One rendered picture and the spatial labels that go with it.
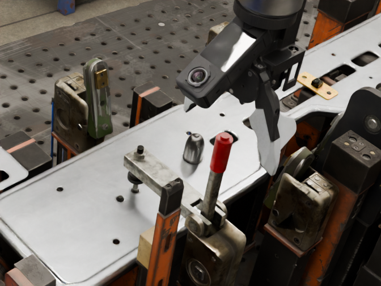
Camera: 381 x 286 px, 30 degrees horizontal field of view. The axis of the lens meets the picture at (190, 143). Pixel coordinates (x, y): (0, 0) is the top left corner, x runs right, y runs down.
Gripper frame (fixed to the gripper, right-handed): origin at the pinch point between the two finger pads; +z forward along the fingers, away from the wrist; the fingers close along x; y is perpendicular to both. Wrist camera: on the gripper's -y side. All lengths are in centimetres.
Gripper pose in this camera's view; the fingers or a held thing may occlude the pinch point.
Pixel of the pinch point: (223, 145)
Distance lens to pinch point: 89.8
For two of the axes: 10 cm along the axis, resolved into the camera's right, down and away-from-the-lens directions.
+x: -7.0, -5.4, 4.7
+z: -1.4, 7.5, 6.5
